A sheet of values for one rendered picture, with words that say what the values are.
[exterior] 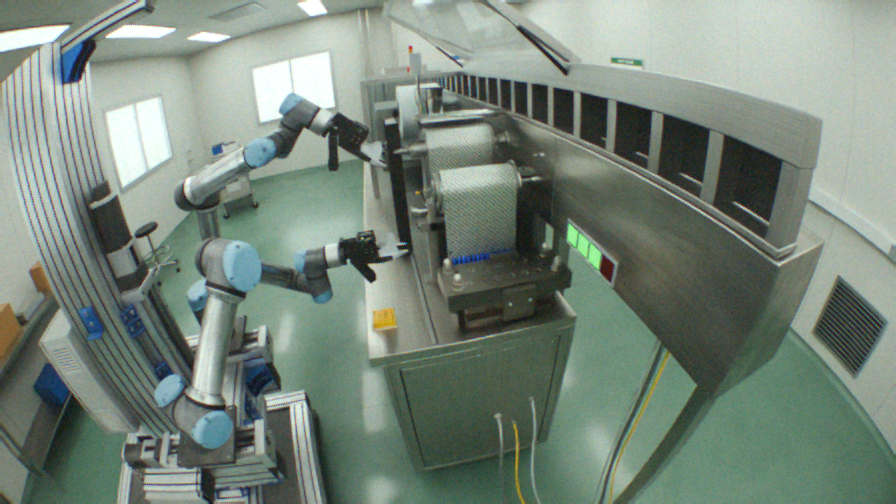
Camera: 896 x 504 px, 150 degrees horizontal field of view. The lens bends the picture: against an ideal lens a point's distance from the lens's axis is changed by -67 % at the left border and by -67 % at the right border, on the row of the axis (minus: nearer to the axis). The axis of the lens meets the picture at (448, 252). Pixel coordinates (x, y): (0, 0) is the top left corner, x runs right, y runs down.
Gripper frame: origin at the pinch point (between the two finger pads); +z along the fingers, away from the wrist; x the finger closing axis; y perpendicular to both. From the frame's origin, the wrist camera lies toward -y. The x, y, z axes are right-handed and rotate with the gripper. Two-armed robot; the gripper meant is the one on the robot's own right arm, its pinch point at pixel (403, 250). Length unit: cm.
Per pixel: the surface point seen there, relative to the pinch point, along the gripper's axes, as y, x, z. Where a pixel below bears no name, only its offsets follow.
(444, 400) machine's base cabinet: -46, -26, 4
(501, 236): -0.6, -0.4, 32.4
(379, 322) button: -16.6, -13.3, -11.5
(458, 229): 4.4, -0.3, 18.0
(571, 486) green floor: -109, -51, 55
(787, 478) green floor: -109, -121, 171
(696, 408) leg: -17, -75, 62
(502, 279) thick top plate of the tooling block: -6.1, -16.7, 27.1
